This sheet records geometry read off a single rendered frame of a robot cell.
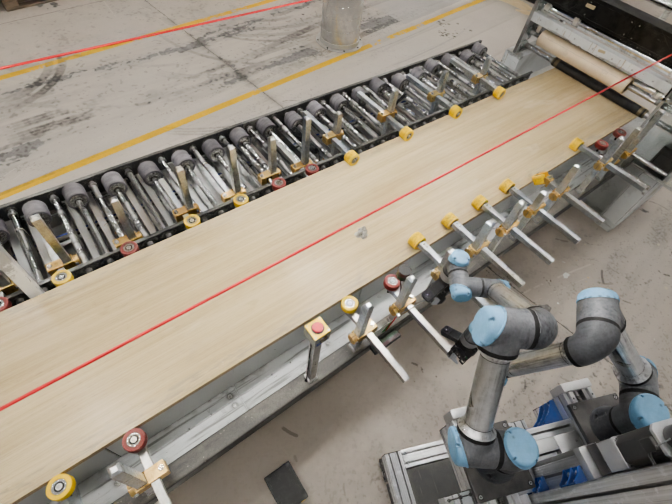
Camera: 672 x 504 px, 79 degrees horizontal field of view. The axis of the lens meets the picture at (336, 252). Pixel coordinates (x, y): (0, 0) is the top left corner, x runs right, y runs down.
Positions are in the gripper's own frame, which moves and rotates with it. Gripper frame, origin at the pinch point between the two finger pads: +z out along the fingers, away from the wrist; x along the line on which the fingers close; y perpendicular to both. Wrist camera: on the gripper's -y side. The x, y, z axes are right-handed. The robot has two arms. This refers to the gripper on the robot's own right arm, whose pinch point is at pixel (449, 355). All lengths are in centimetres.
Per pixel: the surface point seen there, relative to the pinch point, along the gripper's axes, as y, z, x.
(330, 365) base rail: -31, 13, -44
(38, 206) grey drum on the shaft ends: -181, -2, -123
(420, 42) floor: -327, 83, 329
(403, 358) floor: -24, 83, 19
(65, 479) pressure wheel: -45, -8, -148
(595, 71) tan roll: -91, -22, 250
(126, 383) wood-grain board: -65, -7, -120
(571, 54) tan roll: -115, -24, 251
